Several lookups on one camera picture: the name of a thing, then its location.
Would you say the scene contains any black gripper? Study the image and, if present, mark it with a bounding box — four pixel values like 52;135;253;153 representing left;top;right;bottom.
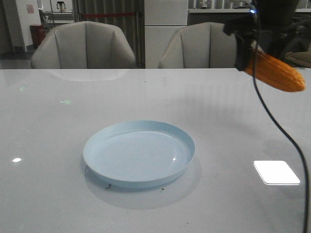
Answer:
223;0;299;71

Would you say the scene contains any orange corn cob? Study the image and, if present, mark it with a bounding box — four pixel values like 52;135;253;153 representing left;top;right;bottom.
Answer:
244;51;306;92

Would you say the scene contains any light blue round plate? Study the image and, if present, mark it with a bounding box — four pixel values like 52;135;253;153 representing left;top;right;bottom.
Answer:
83;120;195;189

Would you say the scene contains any dark grey counter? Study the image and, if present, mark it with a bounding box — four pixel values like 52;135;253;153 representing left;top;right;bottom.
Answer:
187;9;249;26

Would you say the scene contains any right grey upholstered chair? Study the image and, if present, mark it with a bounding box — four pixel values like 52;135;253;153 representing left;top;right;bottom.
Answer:
158;22;236;69

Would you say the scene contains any grey upholstered chair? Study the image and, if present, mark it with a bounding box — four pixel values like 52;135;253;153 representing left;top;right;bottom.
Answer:
31;21;136;69
158;22;236;69

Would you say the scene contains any beige cushion at right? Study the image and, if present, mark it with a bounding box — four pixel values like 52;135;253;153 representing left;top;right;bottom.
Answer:
285;51;311;68

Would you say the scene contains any white cabinet column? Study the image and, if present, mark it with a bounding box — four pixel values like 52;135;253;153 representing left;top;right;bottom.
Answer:
144;0;188;69

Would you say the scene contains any red barrier belt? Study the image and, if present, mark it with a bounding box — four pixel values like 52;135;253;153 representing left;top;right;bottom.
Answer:
81;12;137;18

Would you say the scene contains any left grey upholstered chair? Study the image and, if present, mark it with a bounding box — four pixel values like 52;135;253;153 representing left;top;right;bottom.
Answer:
31;21;136;69

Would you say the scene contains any distant robot on table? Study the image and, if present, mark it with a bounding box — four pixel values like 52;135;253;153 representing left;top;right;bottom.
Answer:
56;1;66;12

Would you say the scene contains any red waste bin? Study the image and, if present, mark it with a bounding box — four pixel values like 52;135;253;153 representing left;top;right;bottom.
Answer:
30;25;45;49

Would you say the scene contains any black cable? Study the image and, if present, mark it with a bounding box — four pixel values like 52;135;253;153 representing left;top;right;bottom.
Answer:
251;0;311;233

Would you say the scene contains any black barrier post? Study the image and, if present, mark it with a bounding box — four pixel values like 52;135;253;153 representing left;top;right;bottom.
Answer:
136;11;142;68

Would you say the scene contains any pink wall notice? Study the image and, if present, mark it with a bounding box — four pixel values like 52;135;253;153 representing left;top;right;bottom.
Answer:
26;4;34;14

